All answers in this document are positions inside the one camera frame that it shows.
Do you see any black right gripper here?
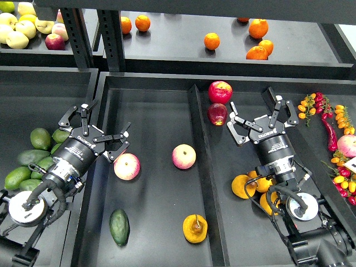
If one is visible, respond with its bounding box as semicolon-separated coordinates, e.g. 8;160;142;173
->
226;95;298;170

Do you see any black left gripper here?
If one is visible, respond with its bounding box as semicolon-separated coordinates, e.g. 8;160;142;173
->
52;99;131;174

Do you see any dark green avocado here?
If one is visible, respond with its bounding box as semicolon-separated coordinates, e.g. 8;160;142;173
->
109;209;130;246

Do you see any yellow pear with stem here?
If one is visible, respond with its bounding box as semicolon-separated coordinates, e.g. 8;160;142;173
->
182;214;207;244

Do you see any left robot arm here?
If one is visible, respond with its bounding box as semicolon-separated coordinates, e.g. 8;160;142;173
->
1;100;131;266

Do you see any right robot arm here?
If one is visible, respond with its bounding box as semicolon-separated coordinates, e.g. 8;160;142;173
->
227;96;354;266

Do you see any green avocado top left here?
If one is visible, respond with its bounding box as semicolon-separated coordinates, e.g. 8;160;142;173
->
30;128;52;151

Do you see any yellow pear left pile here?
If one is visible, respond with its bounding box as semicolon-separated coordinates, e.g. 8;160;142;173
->
231;175;257;199

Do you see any pink apple left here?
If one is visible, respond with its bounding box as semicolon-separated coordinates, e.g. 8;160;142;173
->
113;153;140;181

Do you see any pink apple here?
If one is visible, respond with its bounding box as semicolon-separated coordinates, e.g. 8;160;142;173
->
113;153;140;181
172;144;196;170

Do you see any dark red apple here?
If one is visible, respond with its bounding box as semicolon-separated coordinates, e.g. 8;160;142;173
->
207;103;228;126

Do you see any bright red apple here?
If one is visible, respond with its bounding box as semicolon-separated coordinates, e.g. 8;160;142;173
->
208;81;233;104

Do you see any red chili pepper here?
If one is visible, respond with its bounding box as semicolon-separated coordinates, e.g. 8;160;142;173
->
321;113;338;152

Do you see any pink apple centre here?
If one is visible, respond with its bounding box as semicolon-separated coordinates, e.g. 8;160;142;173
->
172;144;196;170

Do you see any pink peach right edge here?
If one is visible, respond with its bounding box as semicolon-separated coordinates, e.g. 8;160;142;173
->
337;135;355;158

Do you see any large orange on shelf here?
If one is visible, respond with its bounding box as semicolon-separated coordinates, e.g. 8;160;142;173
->
249;18;269;39

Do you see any orange on shelf centre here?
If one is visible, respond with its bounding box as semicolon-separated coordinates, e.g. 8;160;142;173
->
204;32;220;50

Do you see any red apple on shelf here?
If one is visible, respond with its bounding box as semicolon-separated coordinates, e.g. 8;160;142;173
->
45;33;65;51

